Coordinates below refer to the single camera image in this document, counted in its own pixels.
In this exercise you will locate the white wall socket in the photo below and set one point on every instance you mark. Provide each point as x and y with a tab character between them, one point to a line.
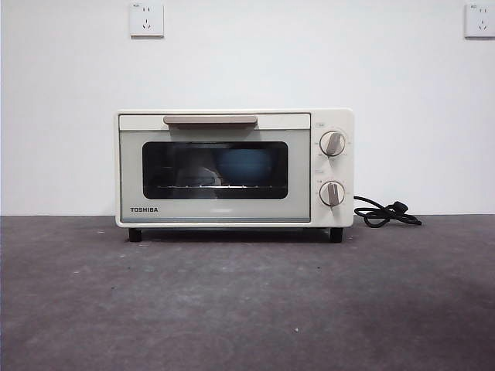
146	19
480	21

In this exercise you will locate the blue bowl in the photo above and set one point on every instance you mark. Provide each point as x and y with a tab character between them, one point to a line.
243	168

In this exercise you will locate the cream toaster oven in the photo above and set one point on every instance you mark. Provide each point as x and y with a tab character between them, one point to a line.
333	168

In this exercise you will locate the beige oven knob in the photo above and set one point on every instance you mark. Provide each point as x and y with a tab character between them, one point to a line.
333	143
332	192

